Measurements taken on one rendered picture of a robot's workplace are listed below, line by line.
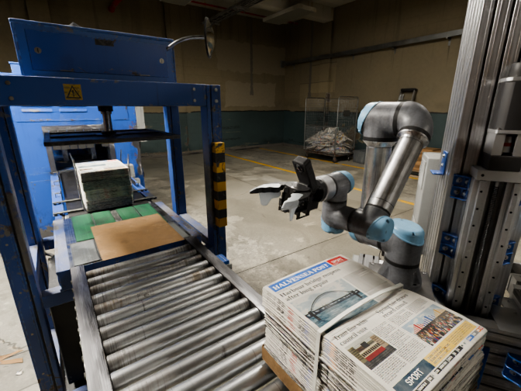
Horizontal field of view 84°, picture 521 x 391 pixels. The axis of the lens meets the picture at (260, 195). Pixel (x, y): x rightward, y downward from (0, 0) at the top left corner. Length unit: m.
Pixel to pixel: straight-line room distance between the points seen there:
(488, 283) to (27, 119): 3.68
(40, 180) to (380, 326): 3.49
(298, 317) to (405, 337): 0.20
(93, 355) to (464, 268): 1.22
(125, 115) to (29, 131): 0.90
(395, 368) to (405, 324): 0.12
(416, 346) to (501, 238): 0.69
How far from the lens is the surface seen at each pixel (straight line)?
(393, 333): 0.67
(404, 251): 1.13
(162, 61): 1.55
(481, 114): 1.25
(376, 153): 1.11
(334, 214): 0.92
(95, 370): 0.97
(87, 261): 1.51
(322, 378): 0.69
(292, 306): 0.68
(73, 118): 3.67
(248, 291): 1.12
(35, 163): 3.71
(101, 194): 2.16
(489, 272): 1.33
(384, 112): 1.08
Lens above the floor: 1.45
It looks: 17 degrees down
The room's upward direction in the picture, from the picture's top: straight up
